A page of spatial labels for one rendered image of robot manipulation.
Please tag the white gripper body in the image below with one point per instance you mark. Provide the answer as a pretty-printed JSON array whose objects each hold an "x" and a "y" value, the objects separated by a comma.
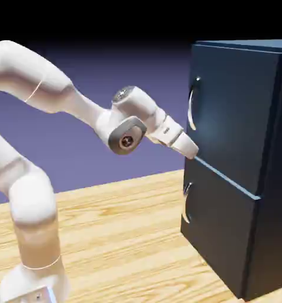
[{"x": 185, "y": 143}]

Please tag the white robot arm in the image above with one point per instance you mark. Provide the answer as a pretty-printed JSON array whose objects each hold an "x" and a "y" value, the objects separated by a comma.
[{"x": 36, "y": 78}]

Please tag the tall dark blue cabinet door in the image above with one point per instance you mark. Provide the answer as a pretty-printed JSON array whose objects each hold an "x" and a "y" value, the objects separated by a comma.
[{"x": 231, "y": 113}]

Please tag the short dark blue cabinet door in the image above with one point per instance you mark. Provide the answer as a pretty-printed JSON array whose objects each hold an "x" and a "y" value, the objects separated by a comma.
[{"x": 216, "y": 222}]

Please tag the dark blue cabinet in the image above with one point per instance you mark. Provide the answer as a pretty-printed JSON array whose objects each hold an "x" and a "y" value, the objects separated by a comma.
[{"x": 269, "y": 165}]

